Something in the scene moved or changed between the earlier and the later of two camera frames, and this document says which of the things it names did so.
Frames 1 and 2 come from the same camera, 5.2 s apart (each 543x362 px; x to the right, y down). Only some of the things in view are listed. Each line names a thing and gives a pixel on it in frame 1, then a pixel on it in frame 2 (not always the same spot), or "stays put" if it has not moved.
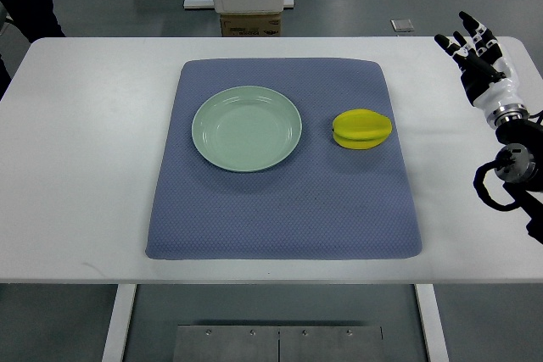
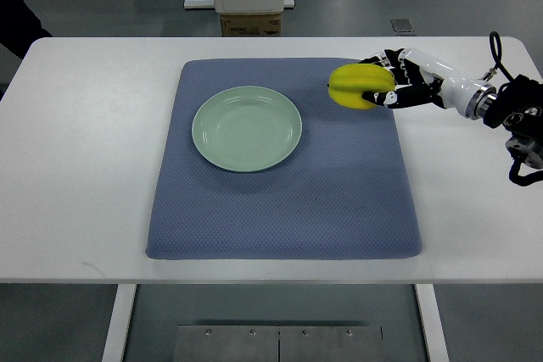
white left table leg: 124,303 stays put
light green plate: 246,128 stays put
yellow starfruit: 361,129 -> 348,82
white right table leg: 431,322 stays put
